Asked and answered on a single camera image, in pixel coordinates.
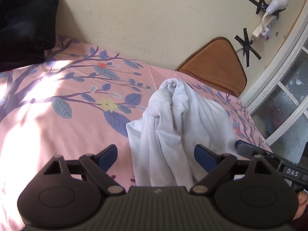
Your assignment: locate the white garment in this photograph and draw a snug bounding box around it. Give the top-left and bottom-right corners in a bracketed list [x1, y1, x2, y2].
[126, 79, 237, 189]

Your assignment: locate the right hand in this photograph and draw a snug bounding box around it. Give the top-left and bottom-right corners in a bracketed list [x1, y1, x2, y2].
[293, 191, 307, 220]

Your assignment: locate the pink floral bedsheet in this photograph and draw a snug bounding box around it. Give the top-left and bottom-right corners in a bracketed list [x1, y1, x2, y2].
[1, 36, 268, 230]

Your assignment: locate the brown perforated cushion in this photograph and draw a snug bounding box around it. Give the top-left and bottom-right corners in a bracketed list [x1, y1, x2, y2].
[176, 37, 247, 97]

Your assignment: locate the black tape cross lower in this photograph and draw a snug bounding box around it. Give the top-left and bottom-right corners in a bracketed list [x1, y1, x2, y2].
[234, 28, 262, 68]

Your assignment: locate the white plug adapter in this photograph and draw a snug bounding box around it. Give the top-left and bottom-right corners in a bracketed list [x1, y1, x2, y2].
[260, 27, 273, 42]

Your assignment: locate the white power strip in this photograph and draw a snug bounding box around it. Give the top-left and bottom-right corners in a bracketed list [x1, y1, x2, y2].
[252, 15, 278, 40]

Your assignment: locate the white window frame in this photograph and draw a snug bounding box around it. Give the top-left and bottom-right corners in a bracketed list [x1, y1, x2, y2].
[240, 11, 308, 147]

